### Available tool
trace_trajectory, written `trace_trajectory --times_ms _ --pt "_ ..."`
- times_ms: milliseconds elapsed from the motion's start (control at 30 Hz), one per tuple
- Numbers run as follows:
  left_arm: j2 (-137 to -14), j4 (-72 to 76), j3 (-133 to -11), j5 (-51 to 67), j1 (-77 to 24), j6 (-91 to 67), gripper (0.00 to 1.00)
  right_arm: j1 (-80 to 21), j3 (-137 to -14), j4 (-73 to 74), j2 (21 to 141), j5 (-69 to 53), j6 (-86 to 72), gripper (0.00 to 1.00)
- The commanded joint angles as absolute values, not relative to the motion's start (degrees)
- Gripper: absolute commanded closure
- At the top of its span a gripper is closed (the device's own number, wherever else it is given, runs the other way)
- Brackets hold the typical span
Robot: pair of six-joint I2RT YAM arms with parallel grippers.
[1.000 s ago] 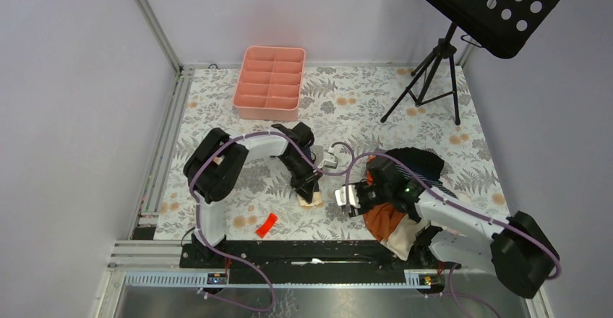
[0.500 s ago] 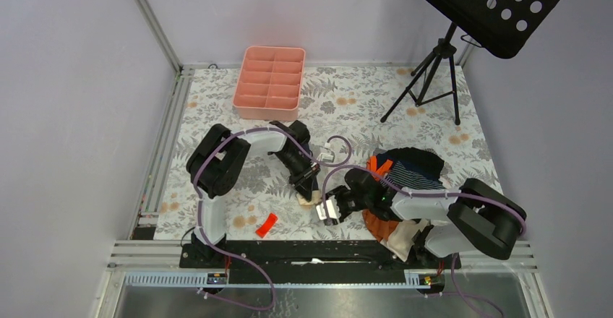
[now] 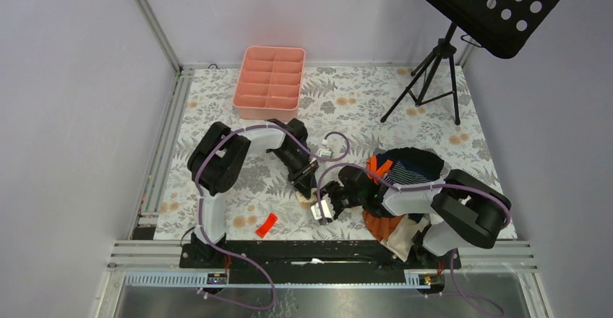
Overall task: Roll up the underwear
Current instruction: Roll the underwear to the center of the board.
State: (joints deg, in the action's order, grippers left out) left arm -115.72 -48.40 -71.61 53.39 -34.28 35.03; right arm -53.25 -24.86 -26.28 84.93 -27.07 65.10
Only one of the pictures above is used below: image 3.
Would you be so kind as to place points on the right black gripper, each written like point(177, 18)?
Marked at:
point(329, 191)

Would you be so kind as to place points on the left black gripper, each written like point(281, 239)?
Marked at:
point(302, 178)

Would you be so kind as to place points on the navy underwear beige waistband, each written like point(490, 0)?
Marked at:
point(306, 202)

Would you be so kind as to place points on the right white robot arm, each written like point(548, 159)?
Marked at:
point(471, 213)

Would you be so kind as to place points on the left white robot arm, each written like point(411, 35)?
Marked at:
point(218, 159)

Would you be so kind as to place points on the orange garment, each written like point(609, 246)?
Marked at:
point(382, 228)

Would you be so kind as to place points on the white cream garment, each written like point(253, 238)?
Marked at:
point(400, 233)

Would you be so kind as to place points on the small red plastic piece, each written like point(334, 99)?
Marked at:
point(265, 228)

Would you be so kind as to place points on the black garment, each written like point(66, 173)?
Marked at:
point(417, 159)

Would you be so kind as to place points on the floral table mat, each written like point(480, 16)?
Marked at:
point(347, 107)

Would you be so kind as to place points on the pink divided organizer tray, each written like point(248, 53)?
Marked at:
point(269, 83)

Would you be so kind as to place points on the black music stand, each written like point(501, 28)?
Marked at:
point(501, 27)

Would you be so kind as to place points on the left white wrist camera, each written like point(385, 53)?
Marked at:
point(325, 154)

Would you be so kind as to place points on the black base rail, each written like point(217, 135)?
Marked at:
point(312, 262)

